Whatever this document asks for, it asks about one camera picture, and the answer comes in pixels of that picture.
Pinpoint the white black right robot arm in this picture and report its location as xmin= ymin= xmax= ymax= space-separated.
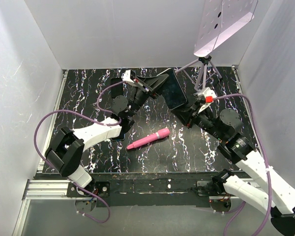
xmin=187 ymin=105 xmax=295 ymax=236

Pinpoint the lilac perforated board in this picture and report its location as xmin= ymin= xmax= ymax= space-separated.
xmin=194 ymin=0 xmax=258 ymax=57

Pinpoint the aluminium frame rail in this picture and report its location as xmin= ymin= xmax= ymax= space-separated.
xmin=22 ymin=180 xmax=69 ymax=200

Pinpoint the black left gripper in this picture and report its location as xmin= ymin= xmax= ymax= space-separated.
xmin=128 ymin=75 xmax=171 ymax=118

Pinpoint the pink cylindrical tool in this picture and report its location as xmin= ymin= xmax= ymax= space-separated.
xmin=126 ymin=128 xmax=170 ymax=150

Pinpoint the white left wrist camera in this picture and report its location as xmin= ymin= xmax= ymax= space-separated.
xmin=121 ymin=69 xmax=136 ymax=86

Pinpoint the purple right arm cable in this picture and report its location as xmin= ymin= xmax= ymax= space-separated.
xmin=223 ymin=93 xmax=273 ymax=236

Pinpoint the lilac tripod stand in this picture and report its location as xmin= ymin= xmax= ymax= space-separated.
xmin=175 ymin=55 xmax=223 ymax=92

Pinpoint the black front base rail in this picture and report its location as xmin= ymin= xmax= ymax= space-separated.
xmin=66 ymin=172 xmax=236 ymax=209

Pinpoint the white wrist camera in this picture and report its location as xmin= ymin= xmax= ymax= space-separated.
xmin=121 ymin=69 xmax=136 ymax=86
xmin=194 ymin=87 xmax=217 ymax=114

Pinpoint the blue smartphone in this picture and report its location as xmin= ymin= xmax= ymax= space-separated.
xmin=111 ymin=133 xmax=125 ymax=142

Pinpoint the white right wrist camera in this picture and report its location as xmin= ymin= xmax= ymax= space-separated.
xmin=194 ymin=87 xmax=217 ymax=114

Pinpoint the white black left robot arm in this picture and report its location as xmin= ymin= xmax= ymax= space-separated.
xmin=43 ymin=70 xmax=170 ymax=197

